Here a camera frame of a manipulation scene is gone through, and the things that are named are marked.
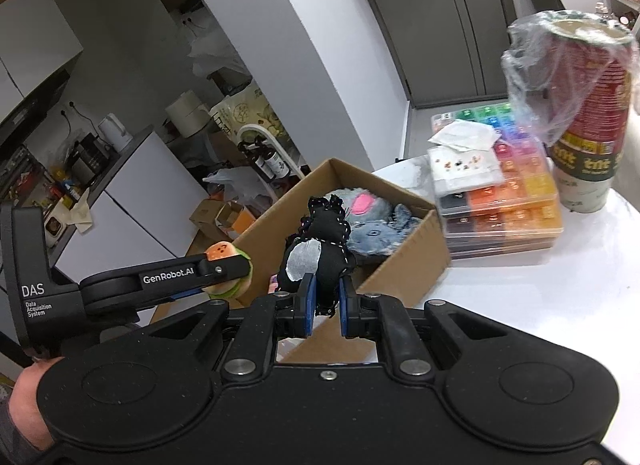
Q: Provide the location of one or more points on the crumpled white paper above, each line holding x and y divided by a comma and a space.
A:
462, 137

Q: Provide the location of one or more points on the small grey-blue plush toy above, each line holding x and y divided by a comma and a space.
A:
380, 235

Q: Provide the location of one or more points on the person's left hand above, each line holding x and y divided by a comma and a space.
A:
30, 395

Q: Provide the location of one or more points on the white bottle rack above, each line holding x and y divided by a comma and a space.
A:
260, 132

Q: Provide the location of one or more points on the grey door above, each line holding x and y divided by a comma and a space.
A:
440, 30

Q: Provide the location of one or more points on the person's left forearm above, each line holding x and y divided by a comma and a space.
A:
10, 435

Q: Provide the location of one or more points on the white wall cabinet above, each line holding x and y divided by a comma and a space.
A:
35, 45

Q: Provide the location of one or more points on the large red paper cup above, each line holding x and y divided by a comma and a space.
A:
595, 145

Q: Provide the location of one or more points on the clear plastic cup wrap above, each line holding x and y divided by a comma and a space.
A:
540, 85

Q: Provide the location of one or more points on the burger plush toy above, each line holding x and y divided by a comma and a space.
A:
227, 265

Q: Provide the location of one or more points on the dark glass bottles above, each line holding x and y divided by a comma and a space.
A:
267, 160

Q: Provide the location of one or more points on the small brown cardboard box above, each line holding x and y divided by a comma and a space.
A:
205, 217

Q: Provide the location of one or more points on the cream paper roll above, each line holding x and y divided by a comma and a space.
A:
187, 112

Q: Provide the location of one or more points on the black plush toy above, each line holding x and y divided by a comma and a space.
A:
320, 245

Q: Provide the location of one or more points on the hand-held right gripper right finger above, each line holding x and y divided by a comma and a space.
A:
345, 307

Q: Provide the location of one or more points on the colourful bead organizer box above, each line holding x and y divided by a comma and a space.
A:
520, 165
510, 232

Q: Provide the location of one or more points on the fluffy grey plush toy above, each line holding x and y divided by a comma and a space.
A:
360, 207

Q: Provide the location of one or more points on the white electric kettle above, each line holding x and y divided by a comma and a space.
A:
115, 131

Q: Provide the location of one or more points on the yellow printed bag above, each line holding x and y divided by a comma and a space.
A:
245, 112

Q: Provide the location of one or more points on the white packet on organiser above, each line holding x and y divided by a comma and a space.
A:
465, 170

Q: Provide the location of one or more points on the white floor cabinet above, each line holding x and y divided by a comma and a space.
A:
135, 195

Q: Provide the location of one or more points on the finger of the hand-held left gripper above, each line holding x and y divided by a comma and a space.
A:
187, 295
165, 277

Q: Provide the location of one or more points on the white plastic bag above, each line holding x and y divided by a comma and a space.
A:
235, 185

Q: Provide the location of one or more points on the orange carton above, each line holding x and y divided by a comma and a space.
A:
240, 220

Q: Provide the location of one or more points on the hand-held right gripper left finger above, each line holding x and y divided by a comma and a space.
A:
310, 306

